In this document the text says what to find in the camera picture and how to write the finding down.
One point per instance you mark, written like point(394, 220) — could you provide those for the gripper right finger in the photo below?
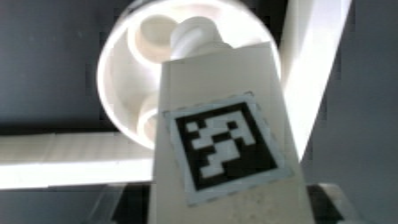
point(332, 208)

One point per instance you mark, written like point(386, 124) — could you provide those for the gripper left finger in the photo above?
point(121, 205)

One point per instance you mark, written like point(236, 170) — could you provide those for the white stool leg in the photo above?
point(227, 176)

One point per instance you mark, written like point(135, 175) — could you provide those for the white round stool seat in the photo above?
point(137, 49)

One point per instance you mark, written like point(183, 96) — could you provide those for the white front fence bar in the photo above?
point(71, 159)

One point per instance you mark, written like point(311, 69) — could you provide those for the white fence bar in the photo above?
point(71, 159)
point(311, 36)

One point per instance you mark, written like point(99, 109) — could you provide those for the white right fence bar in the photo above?
point(311, 36)

